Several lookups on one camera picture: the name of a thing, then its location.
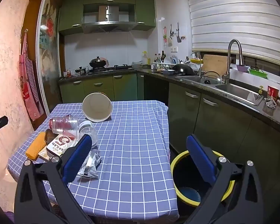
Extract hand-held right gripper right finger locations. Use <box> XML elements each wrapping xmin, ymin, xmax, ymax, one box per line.
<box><xmin>186</xmin><ymin>134</ymin><xmax>264</xmax><ymax>224</ymax></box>

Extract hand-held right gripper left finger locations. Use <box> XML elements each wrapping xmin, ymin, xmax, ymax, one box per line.
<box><xmin>14</xmin><ymin>134</ymin><xmax>96</xmax><ymax>224</ymax></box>

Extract silver foil wrapper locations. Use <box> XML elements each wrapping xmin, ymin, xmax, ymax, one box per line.
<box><xmin>77</xmin><ymin>150</ymin><xmax>102</xmax><ymax>180</ymax></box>

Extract yellow rimmed black trash bin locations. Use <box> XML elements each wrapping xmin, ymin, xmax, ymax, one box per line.
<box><xmin>170</xmin><ymin>150</ymin><xmax>236</xmax><ymax>215</ymax></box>

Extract white carton with red print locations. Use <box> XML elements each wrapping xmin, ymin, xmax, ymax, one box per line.
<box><xmin>38</xmin><ymin>134</ymin><xmax>78</xmax><ymax>162</ymax></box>

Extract crushed clear plastic bottle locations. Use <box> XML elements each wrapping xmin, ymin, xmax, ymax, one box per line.
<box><xmin>77</xmin><ymin>119</ymin><xmax>99</xmax><ymax>148</ymax></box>

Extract metal tin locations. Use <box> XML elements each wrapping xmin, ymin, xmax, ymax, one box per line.
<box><xmin>44</xmin><ymin>129</ymin><xmax>59</xmax><ymax>145</ymax></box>

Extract yellow sponge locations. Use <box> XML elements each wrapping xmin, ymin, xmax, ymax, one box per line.
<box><xmin>26</xmin><ymin>132</ymin><xmax>46</xmax><ymax>160</ymax></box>

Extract green lower cabinets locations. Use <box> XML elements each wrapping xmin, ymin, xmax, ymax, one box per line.
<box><xmin>58</xmin><ymin>71</ymin><xmax>280</xmax><ymax>215</ymax></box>

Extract green cabinets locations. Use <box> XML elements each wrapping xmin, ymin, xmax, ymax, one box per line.
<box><xmin>58</xmin><ymin>0</ymin><xmax>157</xmax><ymax>36</ymax></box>
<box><xmin>58</xmin><ymin>71</ymin><xmax>280</xmax><ymax>215</ymax></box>

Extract red checked apron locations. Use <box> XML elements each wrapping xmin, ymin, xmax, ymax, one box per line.
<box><xmin>19</xmin><ymin>29</ymin><xmax>45</xmax><ymax>121</ymax></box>

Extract steel sink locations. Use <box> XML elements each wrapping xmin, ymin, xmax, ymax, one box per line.
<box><xmin>175</xmin><ymin>75</ymin><xmax>264</xmax><ymax>111</ymax></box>

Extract glass pot lid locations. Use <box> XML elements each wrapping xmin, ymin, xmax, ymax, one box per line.
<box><xmin>199</xmin><ymin>71</ymin><xmax>223</xmax><ymax>85</ymax></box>

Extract printed sliding door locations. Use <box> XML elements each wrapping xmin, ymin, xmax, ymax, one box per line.
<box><xmin>36</xmin><ymin>0</ymin><xmax>66</xmax><ymax>117</ymax></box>

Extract grey rag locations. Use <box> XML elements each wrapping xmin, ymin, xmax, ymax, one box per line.
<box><xmin>264</xmin><ymin>97</ymin><xmax>277</xmax><ymax>109</ymax></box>

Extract gas stove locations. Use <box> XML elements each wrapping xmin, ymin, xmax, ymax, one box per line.
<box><xmin>87</xmin><ymin>64</ymin><xmax>134</xmax><ymax>74</ymax></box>

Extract black wok with lid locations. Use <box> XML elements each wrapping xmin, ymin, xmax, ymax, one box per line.
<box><xmin>89</xmin><ymin>56</ymin><xmax>108</xmax><ymax>69</ymax></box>

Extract wooden cutting board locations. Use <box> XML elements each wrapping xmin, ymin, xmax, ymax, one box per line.
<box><xmin>202</xmin><ymin>54</ymin><xmax>231</xmax><ymax>76</ymax></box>

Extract purple plastic basket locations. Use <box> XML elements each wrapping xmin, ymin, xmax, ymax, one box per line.
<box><xmin>236</xmin><ymin>64</ymin><xmax>250</xmax><ymax>73</ymax></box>

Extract white dish rack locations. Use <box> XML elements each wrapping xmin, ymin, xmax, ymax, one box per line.
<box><xmin>153</xmin><ymin>55</ymin><xmax>185</xmax><ymax>70</ymax></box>

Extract green plastic basket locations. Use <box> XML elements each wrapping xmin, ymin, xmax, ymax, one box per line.
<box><xmin>248</xmin><ymin>68</ymin><xmax>269</xmax><ymax>79</ymax></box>

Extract tall steel faucet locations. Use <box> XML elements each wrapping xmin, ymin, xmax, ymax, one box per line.
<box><xmin>222</xmin><ymin>39</ymin><xmax>242</xmax><ymax>85</ymax></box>

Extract hanging black spatula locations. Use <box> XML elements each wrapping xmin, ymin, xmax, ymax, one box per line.
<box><xmin>176</xmin><ymin>22</ymin><xmax>182</xmax><ymax>43</ymax></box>

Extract hanging kitchen utensil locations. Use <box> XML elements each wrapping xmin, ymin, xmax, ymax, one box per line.
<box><xmin>167</xmin><ymin>24</ymin><xmax>173</xmax><ymax>47</ymax></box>

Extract green upper cabinets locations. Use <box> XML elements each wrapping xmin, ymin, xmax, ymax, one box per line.
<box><xmin>58</xmin><ymin>0</ymin><xmax>157</xmax><ymax>36</ymax></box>

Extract steel range hood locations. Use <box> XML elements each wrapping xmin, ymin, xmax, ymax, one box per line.
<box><xmin>81</xmin><ymin>5</ymin><xmax>138</xmax><ymax>34</ymax></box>

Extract white window blind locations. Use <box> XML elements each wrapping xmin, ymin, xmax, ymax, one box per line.
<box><xmin>183</xmin><ymin>0</ymin><xmax>280</xmax><ymax>67</ymax></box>

